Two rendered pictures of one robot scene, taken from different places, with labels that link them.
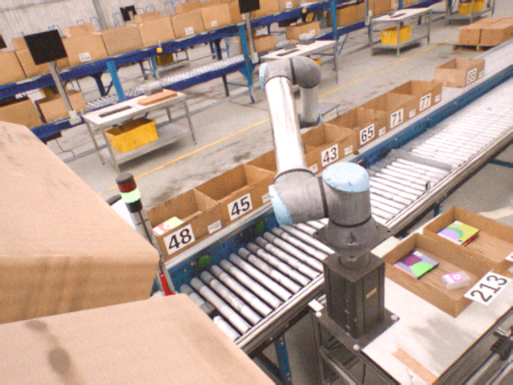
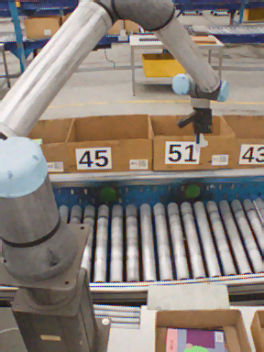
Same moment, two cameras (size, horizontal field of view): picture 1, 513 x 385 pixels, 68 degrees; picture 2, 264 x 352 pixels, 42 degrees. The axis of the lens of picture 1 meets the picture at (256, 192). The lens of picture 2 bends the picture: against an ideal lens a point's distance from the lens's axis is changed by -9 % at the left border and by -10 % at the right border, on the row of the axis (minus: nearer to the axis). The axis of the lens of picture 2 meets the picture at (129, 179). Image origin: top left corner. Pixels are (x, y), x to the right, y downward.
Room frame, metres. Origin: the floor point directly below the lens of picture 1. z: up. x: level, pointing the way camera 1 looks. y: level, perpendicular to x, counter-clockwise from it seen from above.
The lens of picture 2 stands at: (0.75, -0.84, 1.81)
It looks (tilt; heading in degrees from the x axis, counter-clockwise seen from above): 33 degrees down; 34
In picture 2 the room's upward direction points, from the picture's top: 2 degrees counter-clockwise
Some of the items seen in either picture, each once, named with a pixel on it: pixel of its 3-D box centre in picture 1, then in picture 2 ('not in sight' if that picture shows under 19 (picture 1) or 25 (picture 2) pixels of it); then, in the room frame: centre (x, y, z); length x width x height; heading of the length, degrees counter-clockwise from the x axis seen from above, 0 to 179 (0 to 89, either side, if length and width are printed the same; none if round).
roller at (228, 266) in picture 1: (249, 283); not in sight; (1.49, 0.13, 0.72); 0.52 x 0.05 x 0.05; 34
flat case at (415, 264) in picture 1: (413, 265); (195, 346); (1.34, -0.68, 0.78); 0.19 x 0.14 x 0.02; 116
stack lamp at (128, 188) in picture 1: (128, 188); not in sight; (1.00, 0.37, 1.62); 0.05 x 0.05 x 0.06
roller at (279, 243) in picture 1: (293, 252); (116, 243); (1.67, -0.14, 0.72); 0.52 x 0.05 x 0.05; 34
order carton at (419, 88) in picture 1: (414, 97); not in sight; (3.13, -1.49, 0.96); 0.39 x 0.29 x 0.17; 124
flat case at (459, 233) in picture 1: (456, 233); not in sight; (1.50, -0.97, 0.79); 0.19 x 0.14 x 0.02; 119
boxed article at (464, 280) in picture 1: (455, 281); not in sight; (1.20, -0.81, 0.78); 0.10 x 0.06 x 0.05; 93
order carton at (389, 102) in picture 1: (386, 111); not in sight; (2.91, -1.17, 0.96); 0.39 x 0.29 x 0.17; 123
